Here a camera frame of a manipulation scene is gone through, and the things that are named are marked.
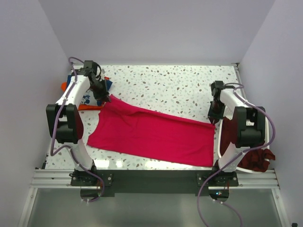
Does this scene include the white laundry basket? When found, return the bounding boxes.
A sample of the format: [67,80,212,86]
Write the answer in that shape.
[217,107,272,175]

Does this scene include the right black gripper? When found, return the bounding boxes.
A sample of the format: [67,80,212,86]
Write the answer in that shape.
[207,100,226,126]

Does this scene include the dark red t shirt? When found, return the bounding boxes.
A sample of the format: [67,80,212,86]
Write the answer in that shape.
[218,117,276,173]

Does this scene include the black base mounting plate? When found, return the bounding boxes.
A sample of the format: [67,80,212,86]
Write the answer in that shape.
[69,169,239,198]

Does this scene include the pink t shirt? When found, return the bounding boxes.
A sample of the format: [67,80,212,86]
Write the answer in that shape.
[87,96,215,167]

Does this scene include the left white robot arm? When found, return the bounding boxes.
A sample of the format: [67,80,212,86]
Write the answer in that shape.
[46,57,110,185]

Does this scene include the folded blue t shirt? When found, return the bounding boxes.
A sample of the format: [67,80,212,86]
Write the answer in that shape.
[63,75,111,107]

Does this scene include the folded orange t shirt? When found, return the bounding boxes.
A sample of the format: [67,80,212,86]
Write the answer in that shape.
[61,75,106,111]

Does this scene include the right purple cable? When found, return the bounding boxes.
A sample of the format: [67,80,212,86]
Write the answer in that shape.
[196,82,276,227]

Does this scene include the silver aluminium frame rail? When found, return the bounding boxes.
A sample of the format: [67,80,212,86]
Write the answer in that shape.
[30,169,280,189]

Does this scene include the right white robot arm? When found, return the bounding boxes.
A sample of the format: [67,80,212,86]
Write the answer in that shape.
[208,80,266,186]

